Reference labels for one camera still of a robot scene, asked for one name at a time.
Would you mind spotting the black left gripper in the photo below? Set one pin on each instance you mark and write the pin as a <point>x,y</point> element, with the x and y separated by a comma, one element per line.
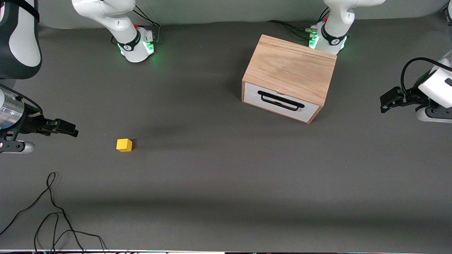
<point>410,97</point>

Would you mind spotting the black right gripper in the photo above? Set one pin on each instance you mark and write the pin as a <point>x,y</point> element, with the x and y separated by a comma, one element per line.
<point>29,124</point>

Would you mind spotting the yellow cube block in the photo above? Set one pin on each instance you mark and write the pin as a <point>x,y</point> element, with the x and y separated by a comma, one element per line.
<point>124,145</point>

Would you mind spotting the wooden drawer with white front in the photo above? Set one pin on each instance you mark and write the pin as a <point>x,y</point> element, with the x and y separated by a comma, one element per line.
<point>252,93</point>

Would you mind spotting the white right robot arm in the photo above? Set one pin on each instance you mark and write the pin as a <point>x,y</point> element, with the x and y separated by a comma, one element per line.
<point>130,38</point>

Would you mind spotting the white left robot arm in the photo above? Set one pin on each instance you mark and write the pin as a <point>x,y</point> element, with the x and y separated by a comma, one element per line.
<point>335,21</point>

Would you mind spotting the wooden drawer cabinet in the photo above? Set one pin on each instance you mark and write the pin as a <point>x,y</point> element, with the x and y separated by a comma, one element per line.
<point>289,67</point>

